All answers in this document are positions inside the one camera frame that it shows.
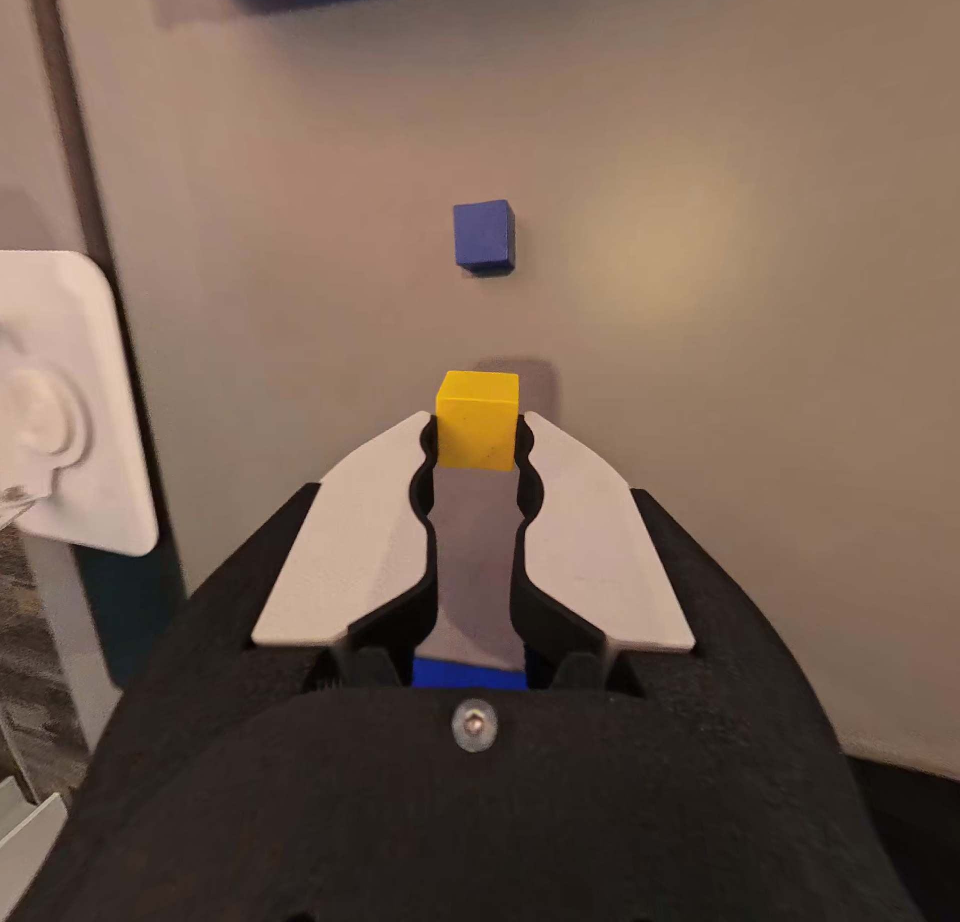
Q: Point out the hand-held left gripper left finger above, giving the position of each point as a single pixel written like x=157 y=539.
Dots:
x=352 y=554

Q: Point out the yellow wooden cube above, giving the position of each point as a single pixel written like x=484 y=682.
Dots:
x=476 y=427

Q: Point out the white side table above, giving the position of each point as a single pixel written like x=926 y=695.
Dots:
x=26 y=839

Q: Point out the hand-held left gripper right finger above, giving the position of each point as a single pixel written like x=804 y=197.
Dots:
x=600 y=554

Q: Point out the blue wooden cube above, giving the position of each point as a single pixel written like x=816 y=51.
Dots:
x=481 y=231

